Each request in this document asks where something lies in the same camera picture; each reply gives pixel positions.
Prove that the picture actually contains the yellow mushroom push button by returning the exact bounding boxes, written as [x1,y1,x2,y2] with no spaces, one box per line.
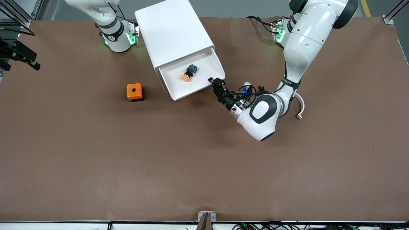
[181,64,198,82]

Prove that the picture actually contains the white drawer cabinet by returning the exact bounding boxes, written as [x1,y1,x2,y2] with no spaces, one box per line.
[134,0,214,69]

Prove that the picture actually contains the aluminium frame strut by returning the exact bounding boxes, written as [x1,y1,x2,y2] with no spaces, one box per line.
[382,0,409,25]
[0,0,43,28]

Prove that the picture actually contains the white curved bracket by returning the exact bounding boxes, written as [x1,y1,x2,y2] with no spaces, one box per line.
[293,92,305,120]

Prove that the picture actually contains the black base cable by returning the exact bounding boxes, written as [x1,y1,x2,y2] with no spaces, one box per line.
[246,16,278,34]

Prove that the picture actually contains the orange button enclosure box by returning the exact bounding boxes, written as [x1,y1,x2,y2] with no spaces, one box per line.
[127,83,144,102]

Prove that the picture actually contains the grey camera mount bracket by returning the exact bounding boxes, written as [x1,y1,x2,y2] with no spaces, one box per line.
[197,211,216,230]

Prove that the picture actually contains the black cable bundle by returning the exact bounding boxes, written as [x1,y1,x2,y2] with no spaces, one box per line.
[232,221,409,230]

